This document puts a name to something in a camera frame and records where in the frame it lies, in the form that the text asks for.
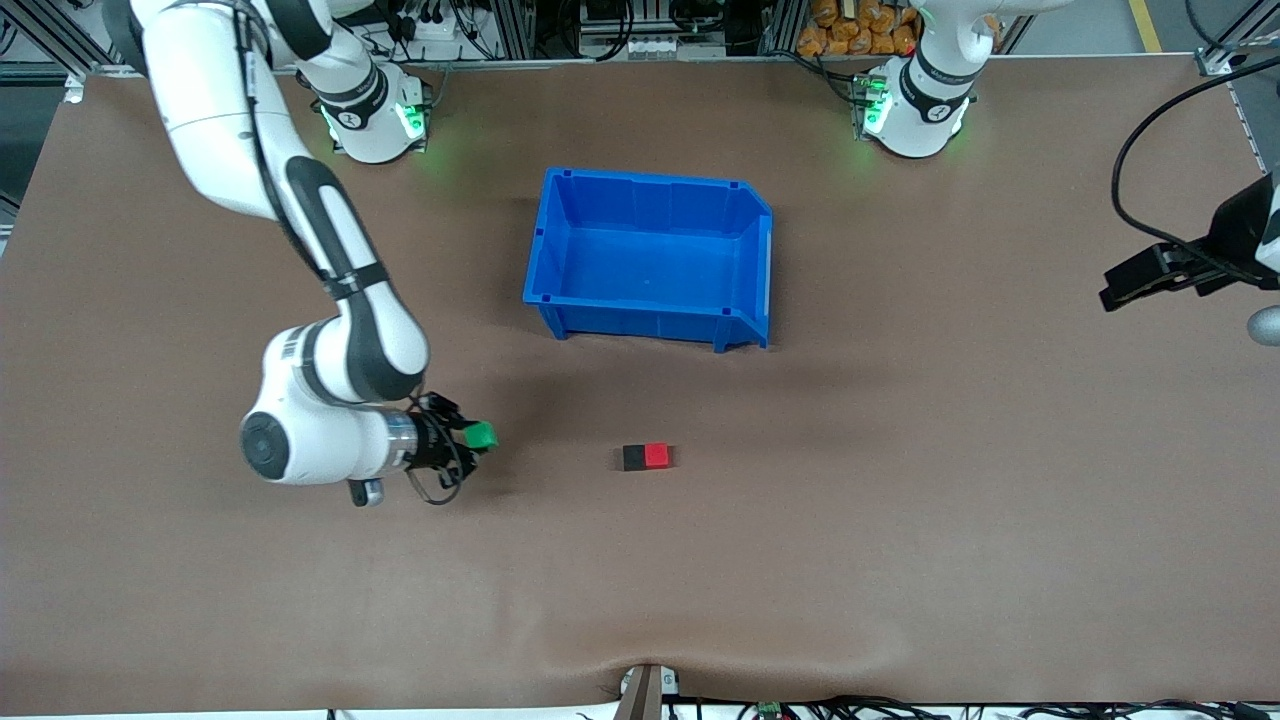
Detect brown table cover mat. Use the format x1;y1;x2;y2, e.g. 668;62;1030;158
0;55;1280;716

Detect blue plastic storage bin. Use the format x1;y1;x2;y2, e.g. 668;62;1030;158
522;167;776;354

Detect orange packaged snacks pile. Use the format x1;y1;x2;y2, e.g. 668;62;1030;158
797;0;921;57

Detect white power strip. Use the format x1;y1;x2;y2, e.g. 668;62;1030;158
385;8;463;46

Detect silver table side rail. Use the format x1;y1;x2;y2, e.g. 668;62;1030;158
1225;72;1280;179

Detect aluminium corner post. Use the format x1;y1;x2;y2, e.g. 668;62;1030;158
1195;0;1280;76

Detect silver table edge rail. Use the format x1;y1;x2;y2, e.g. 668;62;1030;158
0;50;1231;79

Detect aluminium frame post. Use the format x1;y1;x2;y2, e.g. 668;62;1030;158
490;0;536;61
757;0;801;56

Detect aluminium frame struts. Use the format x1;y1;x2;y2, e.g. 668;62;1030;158
0;0;136;73

